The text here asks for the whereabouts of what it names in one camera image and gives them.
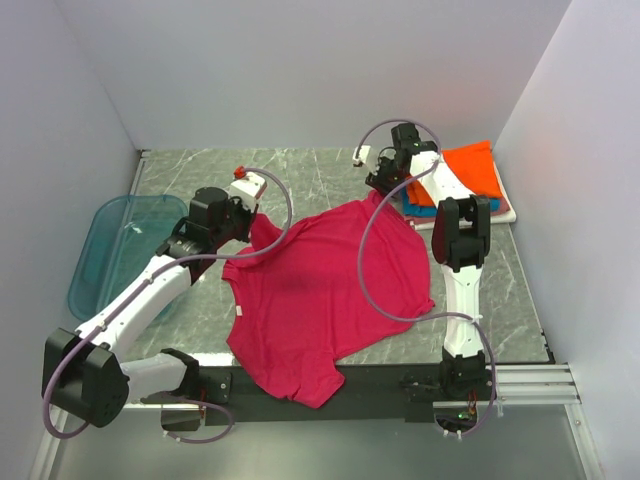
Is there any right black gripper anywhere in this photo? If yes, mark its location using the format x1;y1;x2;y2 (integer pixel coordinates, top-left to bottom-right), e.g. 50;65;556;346
365;154;408;200

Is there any pink t-shirt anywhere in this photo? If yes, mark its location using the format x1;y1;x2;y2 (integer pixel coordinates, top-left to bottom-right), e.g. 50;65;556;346
222;191;434;384

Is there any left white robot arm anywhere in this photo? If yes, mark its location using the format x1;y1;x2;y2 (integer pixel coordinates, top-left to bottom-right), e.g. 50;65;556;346
42;180;266;427

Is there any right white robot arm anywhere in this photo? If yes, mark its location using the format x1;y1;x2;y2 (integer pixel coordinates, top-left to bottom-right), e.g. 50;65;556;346
365;119;495;400

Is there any folded blue t-shirt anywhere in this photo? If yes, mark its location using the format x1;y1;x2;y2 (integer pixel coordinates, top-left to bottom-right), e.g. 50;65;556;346
401;189;501;218

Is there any folded white t-shirt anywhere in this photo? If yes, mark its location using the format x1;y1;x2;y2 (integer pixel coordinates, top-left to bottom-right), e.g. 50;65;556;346
406;166;517;231

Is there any folded mauve t-shirt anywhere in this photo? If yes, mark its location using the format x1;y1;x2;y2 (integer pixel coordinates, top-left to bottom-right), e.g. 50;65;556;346
401;198;517;229

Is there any folded orange t-shirt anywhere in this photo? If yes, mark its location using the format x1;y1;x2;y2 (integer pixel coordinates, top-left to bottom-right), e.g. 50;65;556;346
406;140;502;206

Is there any teal transparent plastic bin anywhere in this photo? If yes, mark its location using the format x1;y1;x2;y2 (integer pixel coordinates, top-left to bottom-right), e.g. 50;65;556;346
67;195;187;323

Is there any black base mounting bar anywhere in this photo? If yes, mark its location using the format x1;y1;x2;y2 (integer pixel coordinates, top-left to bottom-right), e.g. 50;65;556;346
159;364;496;426

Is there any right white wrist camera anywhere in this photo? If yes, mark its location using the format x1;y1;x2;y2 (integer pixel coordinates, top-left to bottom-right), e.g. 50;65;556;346
352;144;380;170

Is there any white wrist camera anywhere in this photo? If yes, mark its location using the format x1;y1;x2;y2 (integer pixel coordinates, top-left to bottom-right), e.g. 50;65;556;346
352;144;380;170
229;166;267;203

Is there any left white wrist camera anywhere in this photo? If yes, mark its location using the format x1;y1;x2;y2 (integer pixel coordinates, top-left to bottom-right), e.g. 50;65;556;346
229;166;267;203

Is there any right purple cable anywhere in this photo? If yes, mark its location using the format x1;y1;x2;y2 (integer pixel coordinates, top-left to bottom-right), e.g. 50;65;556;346
357;118;499;439

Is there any purple cable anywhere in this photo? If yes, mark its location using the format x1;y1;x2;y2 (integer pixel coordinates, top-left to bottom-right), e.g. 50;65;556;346
357;118;499;439
41;166;294;444

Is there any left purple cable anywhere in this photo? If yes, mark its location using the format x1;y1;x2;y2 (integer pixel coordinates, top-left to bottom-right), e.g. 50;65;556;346
41;166;294;444

